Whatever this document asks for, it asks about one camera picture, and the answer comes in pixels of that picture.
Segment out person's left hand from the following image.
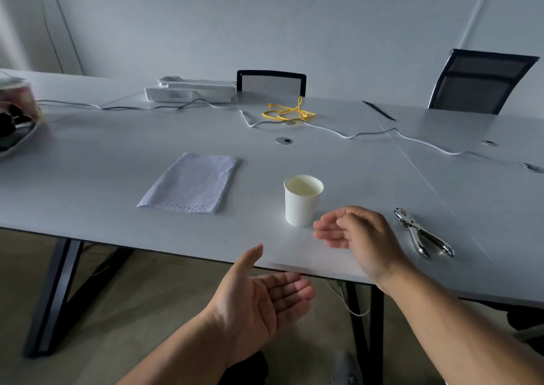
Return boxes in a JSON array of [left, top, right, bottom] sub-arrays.
[[205, 243, 316, 369]]

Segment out black mesh office chair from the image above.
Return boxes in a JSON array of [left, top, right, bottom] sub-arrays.
[[427, 48, 540, 115]]

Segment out black frame office chair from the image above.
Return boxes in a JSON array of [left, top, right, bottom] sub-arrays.
[[236, 70, 307, 98]]

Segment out person's left forearm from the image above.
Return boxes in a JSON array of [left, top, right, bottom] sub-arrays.
[[116, 308, 232, 385]]

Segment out clear plastic package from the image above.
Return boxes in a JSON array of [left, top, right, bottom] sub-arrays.
[[158, 76, 237, 90]]

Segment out white cable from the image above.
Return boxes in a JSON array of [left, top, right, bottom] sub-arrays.
[[37, 98, 544, 173]]

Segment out punched white paper sheet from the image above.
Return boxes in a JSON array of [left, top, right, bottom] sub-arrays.
[[136, 152, 239, 214]]

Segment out black table leg frame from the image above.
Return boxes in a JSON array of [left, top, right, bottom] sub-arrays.
[[343, 281, 385, 385], [23, 238, 135, 359]]

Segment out metal hole punch pliers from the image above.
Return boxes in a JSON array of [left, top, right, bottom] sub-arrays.
[[393, 207, 455, 260]]

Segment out white paper cup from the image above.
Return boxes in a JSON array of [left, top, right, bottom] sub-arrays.
[[283, 174, 325, 228]]

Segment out black pen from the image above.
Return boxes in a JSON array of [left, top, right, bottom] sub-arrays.
[[362, 100, 397, 121]]

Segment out white flat box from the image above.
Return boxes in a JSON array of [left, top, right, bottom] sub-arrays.
[[144, 86, 237, 104]]

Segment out white wall conduit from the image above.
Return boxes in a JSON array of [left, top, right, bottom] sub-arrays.
[[457, 0, 499, 50]]

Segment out yellow cable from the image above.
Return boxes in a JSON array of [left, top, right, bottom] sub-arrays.
[[262, 96, 317, 122]]

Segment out person's right forearm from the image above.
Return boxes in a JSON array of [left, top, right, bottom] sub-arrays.
[[376, 262, 544, 385]]

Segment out clear plastic container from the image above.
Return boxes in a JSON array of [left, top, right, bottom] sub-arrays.
[[0, 71, 43, 159]]

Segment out person's right hand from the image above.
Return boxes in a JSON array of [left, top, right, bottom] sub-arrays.
[[313, 206, 411, 293]]

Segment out person's legs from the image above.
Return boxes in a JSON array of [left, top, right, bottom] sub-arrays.
[[218, 348, 364, 385]]

